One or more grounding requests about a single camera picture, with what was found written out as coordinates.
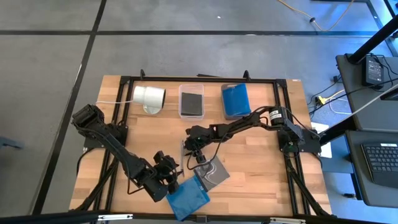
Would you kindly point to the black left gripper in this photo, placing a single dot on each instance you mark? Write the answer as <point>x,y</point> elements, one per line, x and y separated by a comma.
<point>164,172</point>

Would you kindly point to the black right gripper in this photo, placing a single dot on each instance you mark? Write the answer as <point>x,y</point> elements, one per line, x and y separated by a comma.
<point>199,138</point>

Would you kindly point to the blue Blu-ray case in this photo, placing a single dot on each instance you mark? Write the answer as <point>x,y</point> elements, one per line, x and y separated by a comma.
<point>236,101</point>
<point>186,199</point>

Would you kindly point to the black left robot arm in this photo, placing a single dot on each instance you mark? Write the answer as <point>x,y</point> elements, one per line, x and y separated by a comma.
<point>118,146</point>

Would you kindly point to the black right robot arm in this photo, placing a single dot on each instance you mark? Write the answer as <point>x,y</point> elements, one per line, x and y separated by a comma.
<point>245,123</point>

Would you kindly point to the clear plastic bin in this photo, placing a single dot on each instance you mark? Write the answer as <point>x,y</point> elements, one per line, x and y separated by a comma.
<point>191,86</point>

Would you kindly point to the white cylindrical lamp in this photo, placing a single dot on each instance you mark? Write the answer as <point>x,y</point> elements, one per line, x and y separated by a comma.
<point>149,96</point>

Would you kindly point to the white paper sheet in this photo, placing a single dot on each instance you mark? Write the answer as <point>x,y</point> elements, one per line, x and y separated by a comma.
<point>326,152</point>

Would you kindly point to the yellow plug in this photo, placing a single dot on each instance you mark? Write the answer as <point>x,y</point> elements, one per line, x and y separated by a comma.
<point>321,100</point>

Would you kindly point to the grey keyboard desk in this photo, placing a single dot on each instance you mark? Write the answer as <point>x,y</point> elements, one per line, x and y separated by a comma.
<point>357,174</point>

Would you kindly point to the grey side table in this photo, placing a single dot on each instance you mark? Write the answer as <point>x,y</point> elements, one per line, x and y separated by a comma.
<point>357,99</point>

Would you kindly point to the black keyboard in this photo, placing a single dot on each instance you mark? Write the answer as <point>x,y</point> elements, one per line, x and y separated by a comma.
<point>382,165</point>

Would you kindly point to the black power adapter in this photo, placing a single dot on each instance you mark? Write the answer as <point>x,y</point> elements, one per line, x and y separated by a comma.
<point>372,71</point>

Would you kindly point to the black slanted pole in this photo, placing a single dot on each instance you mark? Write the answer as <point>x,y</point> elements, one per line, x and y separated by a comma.
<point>373,40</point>

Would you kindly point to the black aluminium table frame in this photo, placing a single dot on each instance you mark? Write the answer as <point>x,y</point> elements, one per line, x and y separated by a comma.
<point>202,79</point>

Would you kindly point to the black overhead camera beam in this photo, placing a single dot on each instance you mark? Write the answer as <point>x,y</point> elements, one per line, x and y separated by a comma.
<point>46,217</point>

